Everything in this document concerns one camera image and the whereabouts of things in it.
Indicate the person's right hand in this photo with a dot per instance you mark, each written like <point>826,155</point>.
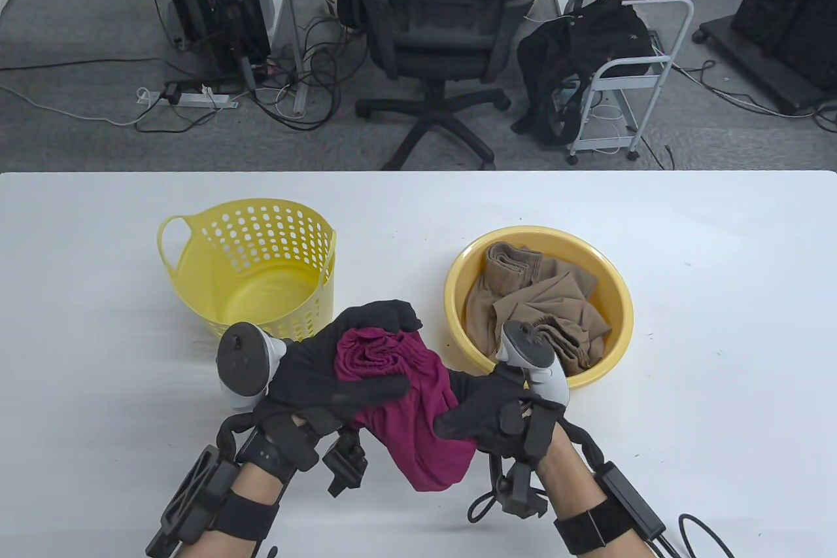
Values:
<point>480,411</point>

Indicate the person's left hand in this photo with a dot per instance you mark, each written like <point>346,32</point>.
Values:
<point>307,368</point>

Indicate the maroon shorts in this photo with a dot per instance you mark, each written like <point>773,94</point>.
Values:
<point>425,427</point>

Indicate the tan shorts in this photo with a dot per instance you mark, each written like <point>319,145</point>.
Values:
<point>543,303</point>

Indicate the black ribbed forearm pack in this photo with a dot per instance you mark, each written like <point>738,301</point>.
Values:
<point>196,499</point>

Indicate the person's right forearm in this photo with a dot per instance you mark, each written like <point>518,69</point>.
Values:
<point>569,479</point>

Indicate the black forearm battery box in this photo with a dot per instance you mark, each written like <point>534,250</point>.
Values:
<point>628,499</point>

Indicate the person's left forearm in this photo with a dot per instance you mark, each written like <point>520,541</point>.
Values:
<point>252,486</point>

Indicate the yellow perforated plastic basket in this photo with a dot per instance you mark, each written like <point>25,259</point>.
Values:
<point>261,283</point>

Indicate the yellow plastic basin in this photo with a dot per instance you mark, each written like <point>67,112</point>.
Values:
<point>618,296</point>

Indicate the metal desk leg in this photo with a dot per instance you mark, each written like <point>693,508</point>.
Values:
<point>300,100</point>

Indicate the white power strip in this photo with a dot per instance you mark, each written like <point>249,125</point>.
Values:
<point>196,99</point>

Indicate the black power adapter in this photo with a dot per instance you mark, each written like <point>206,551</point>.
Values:
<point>172,93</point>

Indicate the black office chair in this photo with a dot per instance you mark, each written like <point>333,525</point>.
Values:
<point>431,15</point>

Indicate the black backpack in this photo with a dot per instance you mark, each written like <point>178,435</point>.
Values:
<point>575,48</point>

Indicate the black computer tower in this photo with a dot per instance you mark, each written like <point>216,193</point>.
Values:
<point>216,2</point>

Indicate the black cabinet on casters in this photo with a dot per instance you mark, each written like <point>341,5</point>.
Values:
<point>785,8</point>

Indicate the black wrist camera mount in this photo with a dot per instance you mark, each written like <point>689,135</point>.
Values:
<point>516,492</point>
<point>346,463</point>

